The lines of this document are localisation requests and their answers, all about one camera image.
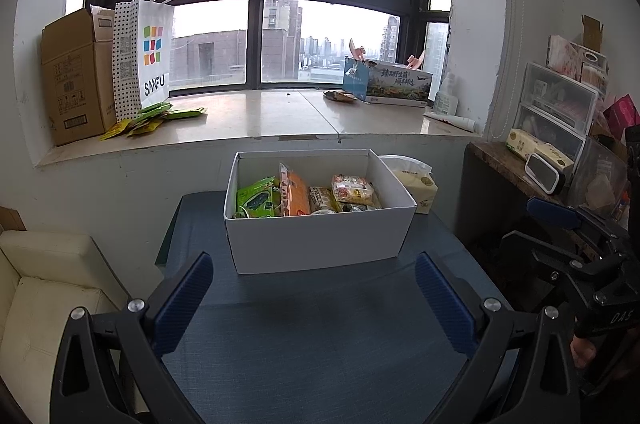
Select brown stone shelf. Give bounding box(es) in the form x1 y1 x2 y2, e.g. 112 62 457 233
462 140 576 255

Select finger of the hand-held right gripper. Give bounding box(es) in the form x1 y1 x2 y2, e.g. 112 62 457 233
500 230 608 307
526 197 630 255

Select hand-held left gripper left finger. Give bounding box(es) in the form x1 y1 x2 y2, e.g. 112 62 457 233
50 251 215 424

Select orange snack packet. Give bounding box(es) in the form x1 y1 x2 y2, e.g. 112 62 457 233
277 162 312 217

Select clear wrapped snack packet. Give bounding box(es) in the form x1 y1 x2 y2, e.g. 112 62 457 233
331 174 376 206

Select printed gift box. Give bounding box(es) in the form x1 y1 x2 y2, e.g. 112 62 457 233
343 56 435 107

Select clear plastic drawer unit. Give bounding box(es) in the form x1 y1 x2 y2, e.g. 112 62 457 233
512 62 600 165

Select cream leather sofa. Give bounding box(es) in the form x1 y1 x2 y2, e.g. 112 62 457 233
0 230 132 405

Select brown cardboard box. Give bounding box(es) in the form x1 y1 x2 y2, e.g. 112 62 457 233
41 6 118 147

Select beige bread packet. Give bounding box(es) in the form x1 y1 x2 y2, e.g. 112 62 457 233
309 186 337 215

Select small cardboard flap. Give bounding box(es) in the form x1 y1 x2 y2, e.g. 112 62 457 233
581 15 604 50

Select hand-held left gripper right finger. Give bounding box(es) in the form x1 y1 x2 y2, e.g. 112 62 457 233
415 251 583 424

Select white cardboard box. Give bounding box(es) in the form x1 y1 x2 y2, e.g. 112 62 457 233
223 148 418 275

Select white paper shopping bag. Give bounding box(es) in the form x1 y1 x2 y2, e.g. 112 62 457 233
112 0 182 123

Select pink box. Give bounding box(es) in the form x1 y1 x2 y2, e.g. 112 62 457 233
602 95 640 140

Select person's right hand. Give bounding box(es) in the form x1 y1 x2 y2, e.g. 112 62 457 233
570 334 597 370

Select white tube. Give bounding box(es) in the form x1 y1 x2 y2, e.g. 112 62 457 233
422 111 477 132

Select yellow tissue box on shelf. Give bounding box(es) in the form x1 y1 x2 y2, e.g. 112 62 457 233
506 128 575 175

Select clear plastic container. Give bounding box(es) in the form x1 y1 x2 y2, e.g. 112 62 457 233
567 136 631 217

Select flat cardboard piece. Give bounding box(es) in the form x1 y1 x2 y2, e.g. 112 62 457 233
0 206 23 232

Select pile of green yellow sachets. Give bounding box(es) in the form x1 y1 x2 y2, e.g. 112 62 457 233
99 102 208 141

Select bright green snack packet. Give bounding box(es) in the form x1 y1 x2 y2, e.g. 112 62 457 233
235 176 281 220

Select beige tissue pack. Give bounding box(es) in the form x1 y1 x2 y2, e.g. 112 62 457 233
379 155 439 215

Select pink printed boxes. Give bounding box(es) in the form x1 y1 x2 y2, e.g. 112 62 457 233
546 35 610 95

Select white plastic bottle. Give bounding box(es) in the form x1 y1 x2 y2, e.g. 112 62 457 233
432 73 459 116

